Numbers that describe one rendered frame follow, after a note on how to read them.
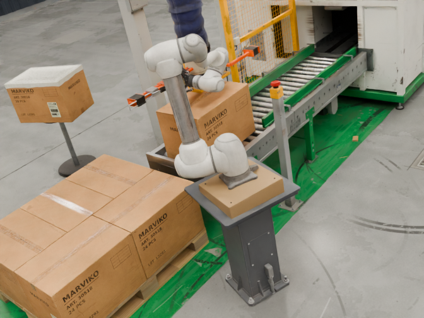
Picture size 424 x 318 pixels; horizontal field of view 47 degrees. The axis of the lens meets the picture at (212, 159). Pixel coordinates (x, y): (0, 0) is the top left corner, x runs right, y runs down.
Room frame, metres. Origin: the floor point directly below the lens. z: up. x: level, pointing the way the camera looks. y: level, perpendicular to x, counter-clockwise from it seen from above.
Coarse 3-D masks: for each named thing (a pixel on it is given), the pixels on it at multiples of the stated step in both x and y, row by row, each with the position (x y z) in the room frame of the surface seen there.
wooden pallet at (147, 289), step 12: (204, 228) 2.85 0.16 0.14; (192, 240) 2.75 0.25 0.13; (204, 240) 2.83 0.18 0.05; (180, 252) 2.78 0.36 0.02; (192, 252) 2.76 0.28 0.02; (168, 264) 2.68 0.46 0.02; (180, 264) 2.66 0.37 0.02; (156, 276) 2.59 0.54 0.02; (168, 276) 2.56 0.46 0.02; (144, 288) 2.41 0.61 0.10; (156, 288) 2.47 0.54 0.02; (12, 300) 2.54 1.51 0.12; (132, 300) 2.41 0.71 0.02; (144, 300) 2.39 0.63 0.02; (120, 312) 2.32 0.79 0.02; (132, 312) 2.31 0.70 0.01
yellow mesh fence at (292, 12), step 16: (224, 0) 4.21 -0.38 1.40; (256, 0) 4.56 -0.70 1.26; (288, 0) 4.97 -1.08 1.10; (224, 16) 4.21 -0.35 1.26; (256, 16) 4.53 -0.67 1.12; (272, 16) 4.70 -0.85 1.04; (224, 32) 4.23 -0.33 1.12; (256, 32) 4.49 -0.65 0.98; (288, 32) 4.88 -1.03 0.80; (240, 80) 4.27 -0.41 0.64
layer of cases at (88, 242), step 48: (48, 192) 3.13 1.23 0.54; (96, 192) 2.99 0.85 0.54; (144, 192) 2.86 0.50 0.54; (0, 240) 2.65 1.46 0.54; (48, 240) 2.54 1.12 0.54; (96, 240) 2.43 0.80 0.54; (144, 240) 2.49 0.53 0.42; (0, 288) 2.63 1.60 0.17; (48, 288) 2.09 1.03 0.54; (96, 288) 2.20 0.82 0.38
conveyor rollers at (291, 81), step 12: (312, 60) 4.63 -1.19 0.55; (324, 60) 4.61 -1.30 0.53; (288, 72) 4.50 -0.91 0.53; (300, 72) 4.41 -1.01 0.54; (312, 72) 4.33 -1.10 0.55; (288, 84) 4.19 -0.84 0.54; (300, 84) 4.11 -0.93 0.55; (252, 96) 4.07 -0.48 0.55; (264, 96) 4.06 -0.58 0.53; (288, 96) 3.91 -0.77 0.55; (252, 108) 3.83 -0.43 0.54; (264, 108) 3.77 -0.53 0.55
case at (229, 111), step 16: (192, 96) 3.38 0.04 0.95; (208, 96) 3.32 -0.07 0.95; (224, 96) 3.26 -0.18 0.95; (240, 96) 3.32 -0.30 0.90; (160, 112) 3.22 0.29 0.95; (192, 112) 3.10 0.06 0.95; (208, 112) 3.06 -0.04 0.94; (224, 112) 3.17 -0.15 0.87; (240, 112) 3.30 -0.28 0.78; (160, 128) 3.25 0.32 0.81; (176, 128) 3.13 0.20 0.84; (208, 128) 3.03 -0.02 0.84; (224, 128) 3.15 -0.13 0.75; (240, 128) 3.28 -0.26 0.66; (176, 144) 3.16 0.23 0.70; (208, 144) 3.01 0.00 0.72
